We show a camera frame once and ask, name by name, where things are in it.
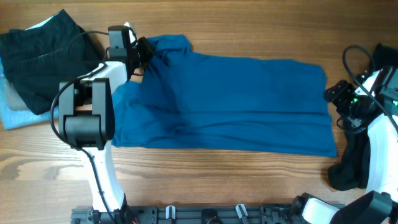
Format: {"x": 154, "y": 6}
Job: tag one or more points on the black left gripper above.
{"x": 144, "y": 50}

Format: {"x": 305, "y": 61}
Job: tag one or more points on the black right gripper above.
{"x": 339, "y": 96}

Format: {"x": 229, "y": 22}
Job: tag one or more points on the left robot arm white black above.
{"x": 86, "y": 120}

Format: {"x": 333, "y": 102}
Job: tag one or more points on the folded light blue jeans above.
{"x": 15, "y": 116}

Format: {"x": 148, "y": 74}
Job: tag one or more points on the folded grey garment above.
{"x": 14, "y": 101}

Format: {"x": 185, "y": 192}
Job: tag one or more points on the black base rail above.
{"x": 264, "y": 214}

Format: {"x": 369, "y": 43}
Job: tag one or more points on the folded black pants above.
{"x": 35, "y": 61}

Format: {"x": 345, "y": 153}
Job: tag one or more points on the blue polo shirt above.
{"x": 188, "y": 100}

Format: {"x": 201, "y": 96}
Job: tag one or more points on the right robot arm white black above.
{"x": 379, "y": 203}

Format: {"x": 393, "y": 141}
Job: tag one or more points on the black garment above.
{"x": 353, "y": 170}

